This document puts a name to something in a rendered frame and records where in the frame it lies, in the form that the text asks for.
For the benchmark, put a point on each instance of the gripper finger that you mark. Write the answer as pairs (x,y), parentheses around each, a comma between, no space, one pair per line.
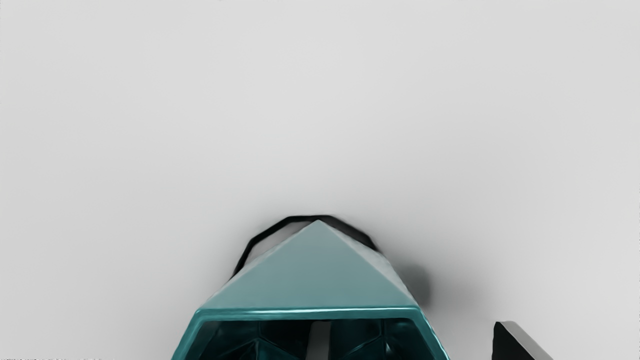
(510,345)

